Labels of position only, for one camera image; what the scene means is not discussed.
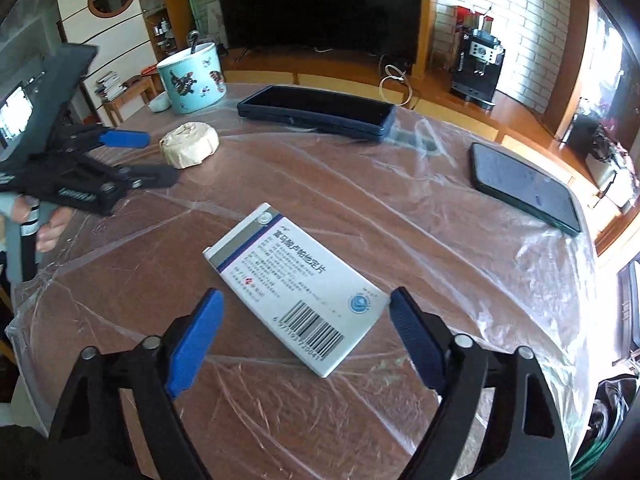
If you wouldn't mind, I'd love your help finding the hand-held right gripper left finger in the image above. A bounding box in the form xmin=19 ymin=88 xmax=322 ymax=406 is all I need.
xmin=47 ymin=288 xmax=226 ymax=480

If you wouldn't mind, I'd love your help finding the paper-wrapped round tea cake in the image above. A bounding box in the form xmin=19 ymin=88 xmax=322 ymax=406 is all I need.
xmin=159 ymin=122 xmax=220 ymax=170

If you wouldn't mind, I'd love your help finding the black smartphone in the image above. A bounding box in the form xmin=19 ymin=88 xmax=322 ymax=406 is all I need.
xmin=470 ymin=142 xmax=582 ymax=236

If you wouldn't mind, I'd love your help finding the black coffee machine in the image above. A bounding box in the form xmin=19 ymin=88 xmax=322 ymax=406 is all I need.
xmin=450 ymin=27 xmax=506 ymax=110

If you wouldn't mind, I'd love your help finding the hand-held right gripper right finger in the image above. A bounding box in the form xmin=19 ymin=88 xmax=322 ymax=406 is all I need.
xmin=389 ymin=286 xmax=573 ymax=480

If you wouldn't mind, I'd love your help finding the pile of magazines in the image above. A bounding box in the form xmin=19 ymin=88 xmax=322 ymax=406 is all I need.
xmin=95 ymin=71 xmax=129 ymax=101

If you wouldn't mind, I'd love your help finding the long dark blue case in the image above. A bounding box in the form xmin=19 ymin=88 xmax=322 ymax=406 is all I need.
xmin=236 ymin=85 xmax=397 ymax=142

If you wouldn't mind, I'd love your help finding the white cable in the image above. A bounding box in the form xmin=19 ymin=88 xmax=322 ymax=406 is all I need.
xmin=378 ymin=62 xmax=416 ymax=109

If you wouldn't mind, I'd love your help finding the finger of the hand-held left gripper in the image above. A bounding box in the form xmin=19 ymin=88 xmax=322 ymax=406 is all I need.
xmin=60 ymin=122 xmax=152 ymax=152
xmin=50 ymin=157 xmax=180 ymax=217

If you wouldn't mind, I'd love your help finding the black television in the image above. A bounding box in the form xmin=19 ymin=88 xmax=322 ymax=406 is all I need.
xmin=214 ymin=0 xmax=424 ymax=57

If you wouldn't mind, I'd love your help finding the wooden glass cabinet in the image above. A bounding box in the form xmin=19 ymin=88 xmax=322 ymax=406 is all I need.
xmin=132 ymin=0 xmax=197 ymax=57

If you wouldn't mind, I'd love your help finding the cluttered white storage box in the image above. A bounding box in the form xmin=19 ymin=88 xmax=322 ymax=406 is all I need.
xmin=585 ymin=132 xmax=637 ymax=209

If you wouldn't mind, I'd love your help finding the wooden television cabinet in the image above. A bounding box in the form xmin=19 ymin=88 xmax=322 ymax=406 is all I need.
xmin=220 ymin=47 xmax=601 ymax=161

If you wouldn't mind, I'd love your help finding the small wooden side table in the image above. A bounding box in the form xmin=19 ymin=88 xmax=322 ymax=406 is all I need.
xmin=100 ymin=75 xmax=157 ymax=127

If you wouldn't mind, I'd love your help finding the person's left hand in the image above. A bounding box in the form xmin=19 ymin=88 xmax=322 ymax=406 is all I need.
xmin=0 ymin=194 xmax=74 ymax=254

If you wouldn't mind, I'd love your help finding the teal patterned mug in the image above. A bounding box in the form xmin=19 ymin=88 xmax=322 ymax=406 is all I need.
xmin=156 ymin=42 xmax=227 ymax=115

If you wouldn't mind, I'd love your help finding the white and grey medicine box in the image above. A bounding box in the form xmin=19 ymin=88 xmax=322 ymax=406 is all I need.
xmin=202 ymin=203 xmax=391 ymax=379

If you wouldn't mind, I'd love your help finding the red box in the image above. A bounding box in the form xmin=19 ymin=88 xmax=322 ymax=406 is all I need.
xmin=445 ymin=5 xmax=474 ymax=74

